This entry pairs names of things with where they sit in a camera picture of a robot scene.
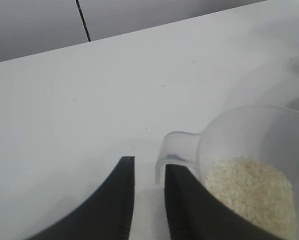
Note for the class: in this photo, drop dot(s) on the white uncooked rice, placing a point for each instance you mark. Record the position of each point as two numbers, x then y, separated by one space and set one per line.
252 185

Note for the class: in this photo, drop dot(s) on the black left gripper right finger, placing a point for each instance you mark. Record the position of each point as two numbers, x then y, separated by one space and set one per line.
189 212

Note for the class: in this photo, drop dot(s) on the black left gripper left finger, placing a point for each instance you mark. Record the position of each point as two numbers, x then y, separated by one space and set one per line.
102 215

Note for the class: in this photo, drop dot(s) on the clear plastic measuring cup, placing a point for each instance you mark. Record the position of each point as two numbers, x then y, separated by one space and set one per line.
239 130

